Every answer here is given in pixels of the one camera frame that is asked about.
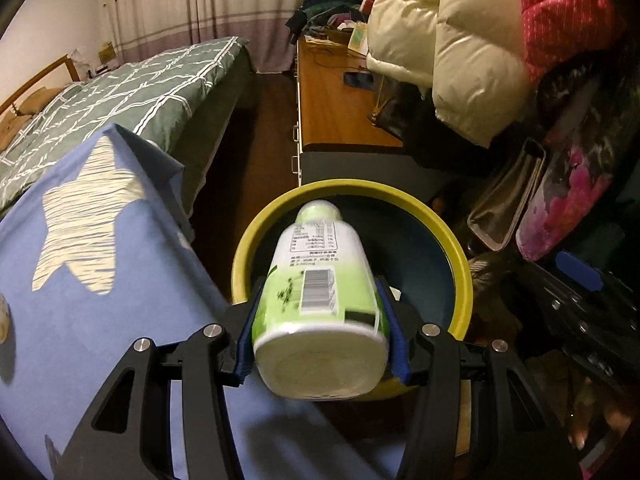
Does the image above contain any pile of mixed clothes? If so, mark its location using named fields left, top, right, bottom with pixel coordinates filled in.
left=285, top=0, right=371, bottom=43

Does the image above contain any wooden bed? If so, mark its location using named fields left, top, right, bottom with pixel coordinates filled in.
left=0, top=36, right=258, bottom=221

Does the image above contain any pink floral bag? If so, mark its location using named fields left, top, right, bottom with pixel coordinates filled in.
left=515, top=80, right=640, bottom=262

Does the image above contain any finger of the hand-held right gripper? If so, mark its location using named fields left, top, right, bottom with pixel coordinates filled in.
left=555, top=251, right=602, bottom=293

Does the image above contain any white puffer jacket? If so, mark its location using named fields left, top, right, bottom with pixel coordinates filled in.
left=365, top=0, right=533, bottom=148

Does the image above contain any brown pillow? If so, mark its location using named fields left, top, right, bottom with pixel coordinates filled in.
left=0, top=115, right=32, bottom=147
left=15, top=87, right=66, bottom=116

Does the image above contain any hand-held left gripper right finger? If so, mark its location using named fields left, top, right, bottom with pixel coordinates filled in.
left=374, top=276, right=583, bottom=480

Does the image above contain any green packet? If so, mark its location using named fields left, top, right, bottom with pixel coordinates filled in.
left=347, top=22, right=371, bottom=53

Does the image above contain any black handbag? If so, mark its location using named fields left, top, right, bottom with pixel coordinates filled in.
left=367, top=80, right=441, bottom=142

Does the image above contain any green checked duvet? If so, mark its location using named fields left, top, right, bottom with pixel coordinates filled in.
left=0, top=36, right=249, bottom=211

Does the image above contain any red knit garment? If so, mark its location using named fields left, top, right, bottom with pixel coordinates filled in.
left=512, top=0, right=626, bottom=86

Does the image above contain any yellow rimmed bin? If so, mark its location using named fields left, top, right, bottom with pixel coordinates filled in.
left=231, top=178, right=473, bottom=403

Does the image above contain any blue printed cloth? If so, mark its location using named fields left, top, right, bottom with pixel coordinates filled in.
left=0, top=122, right=416, bottom=480

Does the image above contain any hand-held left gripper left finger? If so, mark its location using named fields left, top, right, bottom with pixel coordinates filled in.
left=47, top=277, right=268, bottom=480

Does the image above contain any beige handbag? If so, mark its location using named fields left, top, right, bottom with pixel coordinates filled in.
left=467, top=137, right=548, bottom=253

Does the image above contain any wooden dresser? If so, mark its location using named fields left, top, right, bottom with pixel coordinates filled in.
left=290, top=37, right=406, bottom=186

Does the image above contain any person's right hand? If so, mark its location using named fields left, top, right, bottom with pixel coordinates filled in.
left=567, top=370, right=632, bottom=455

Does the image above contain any green white plastic bottle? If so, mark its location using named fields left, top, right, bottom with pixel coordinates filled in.
left=251, top=200, right=392, bottom=402

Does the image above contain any pink beige curtain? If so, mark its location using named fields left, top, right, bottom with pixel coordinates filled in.
left=95, top=0, right=381, bottom=73

